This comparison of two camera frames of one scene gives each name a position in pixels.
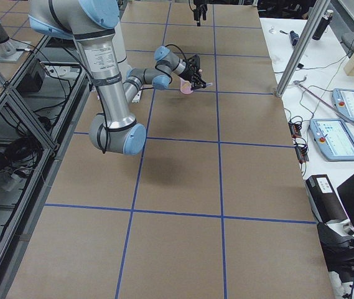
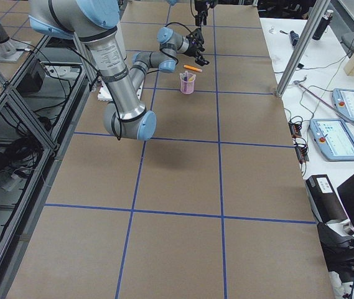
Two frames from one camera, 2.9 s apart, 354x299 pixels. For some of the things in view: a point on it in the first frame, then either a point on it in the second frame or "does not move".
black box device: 323,200 does not move
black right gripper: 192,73 -> 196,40
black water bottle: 323,24 does not move
